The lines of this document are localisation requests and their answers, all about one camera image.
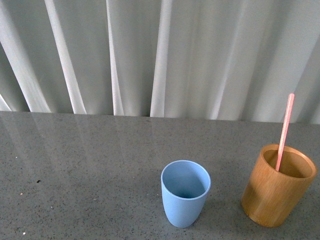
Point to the pink chopstick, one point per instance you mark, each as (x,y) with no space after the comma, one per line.
(285,126)

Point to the bamboo chopstick holder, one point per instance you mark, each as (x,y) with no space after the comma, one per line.
(270,194)

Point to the blue plastic cup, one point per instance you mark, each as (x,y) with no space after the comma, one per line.
(184,187)

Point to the white pleated curtain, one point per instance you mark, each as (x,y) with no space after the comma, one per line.
(207,59)

